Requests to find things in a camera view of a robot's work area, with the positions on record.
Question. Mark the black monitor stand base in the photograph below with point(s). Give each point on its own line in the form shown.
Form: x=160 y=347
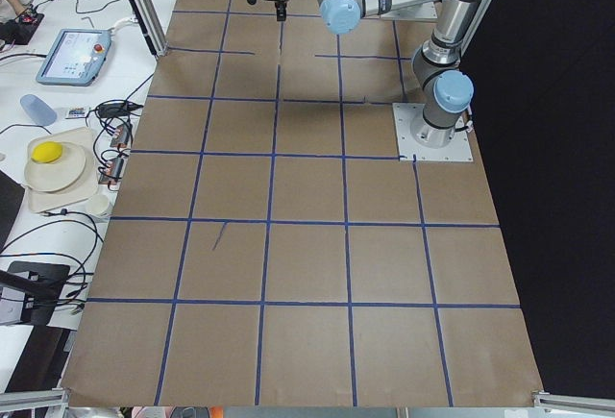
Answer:
x=30 y=292

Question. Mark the blue teach pendant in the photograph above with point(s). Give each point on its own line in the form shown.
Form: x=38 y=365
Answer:
x=76 y=58

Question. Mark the translucent blue cup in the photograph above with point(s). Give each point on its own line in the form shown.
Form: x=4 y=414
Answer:
x=39 y=111

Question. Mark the beige tray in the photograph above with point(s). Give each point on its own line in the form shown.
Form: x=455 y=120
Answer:
x=82 y=189

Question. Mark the white paper cup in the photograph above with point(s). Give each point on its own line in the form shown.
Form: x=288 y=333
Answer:
x=99 y=206

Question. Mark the beige plate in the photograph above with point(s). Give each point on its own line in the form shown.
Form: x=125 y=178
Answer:
x=49 y=177

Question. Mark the yellow lemon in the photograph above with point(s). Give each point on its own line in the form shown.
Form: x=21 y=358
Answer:
x=47 y=152

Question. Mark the aluminium frame post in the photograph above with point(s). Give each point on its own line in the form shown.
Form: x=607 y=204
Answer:
x=150 y=26

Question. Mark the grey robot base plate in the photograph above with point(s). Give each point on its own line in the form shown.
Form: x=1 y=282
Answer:
x=419 y=141

